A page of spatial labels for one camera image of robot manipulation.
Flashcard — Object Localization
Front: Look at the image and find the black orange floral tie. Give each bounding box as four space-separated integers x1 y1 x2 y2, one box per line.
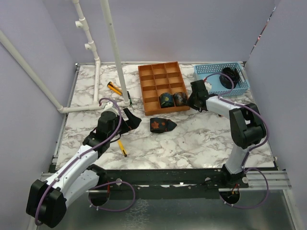
150 117 177 134

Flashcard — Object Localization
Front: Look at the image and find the orange wooden compartment tray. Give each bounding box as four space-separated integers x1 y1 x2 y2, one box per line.
138 62 190 116

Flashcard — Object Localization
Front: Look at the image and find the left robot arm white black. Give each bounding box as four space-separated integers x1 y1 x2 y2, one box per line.
26 108 142 228

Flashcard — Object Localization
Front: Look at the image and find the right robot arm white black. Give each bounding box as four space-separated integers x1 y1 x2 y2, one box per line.
188 80 267 187

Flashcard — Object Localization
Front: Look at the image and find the rolled brown floral tie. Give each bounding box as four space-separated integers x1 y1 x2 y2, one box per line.
173 92 188 106

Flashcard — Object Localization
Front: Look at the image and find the small yellow black cutter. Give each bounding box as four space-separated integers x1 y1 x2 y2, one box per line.
118 140 127 157

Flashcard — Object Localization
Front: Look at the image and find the light blue plastic basket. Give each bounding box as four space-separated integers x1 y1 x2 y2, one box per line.
194 62 250 97

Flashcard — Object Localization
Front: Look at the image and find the rolled black tie in basket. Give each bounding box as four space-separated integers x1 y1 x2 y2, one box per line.
219 67 240 89

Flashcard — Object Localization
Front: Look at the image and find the rolled navy yellow tie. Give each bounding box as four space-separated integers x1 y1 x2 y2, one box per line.
159 92 175 108

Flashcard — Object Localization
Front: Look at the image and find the yellow utility knife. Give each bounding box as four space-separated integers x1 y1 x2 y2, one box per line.
107 81 123 96

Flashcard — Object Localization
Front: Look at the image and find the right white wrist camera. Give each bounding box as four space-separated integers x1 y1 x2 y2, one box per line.
204 81 212 92

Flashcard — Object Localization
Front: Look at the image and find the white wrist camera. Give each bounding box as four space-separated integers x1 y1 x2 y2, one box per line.
102 102 118 114
204 81 212 92

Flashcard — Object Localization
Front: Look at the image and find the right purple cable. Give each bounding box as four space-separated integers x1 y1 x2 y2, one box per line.
203 72 271 209

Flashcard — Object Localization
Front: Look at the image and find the purple cable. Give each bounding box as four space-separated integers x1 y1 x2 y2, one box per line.
34 97 136 226
203 72 271 209

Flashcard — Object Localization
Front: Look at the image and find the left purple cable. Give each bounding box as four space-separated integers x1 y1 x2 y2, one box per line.
34 97 136 226

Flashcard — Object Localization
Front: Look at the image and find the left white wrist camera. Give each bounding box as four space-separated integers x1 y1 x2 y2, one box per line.
102 102 118 114

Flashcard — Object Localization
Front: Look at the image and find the small green handled screwdriver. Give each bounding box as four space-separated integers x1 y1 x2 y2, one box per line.
127 91 134 111

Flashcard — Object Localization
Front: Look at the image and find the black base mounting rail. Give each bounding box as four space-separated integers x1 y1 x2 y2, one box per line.
50 167 250 201

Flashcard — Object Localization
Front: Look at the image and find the white PVC pipe frame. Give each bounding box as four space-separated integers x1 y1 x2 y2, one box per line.
0 0 130 114

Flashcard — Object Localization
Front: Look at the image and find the aluminium extrusion rail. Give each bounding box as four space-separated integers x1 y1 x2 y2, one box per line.
38 169 292 191

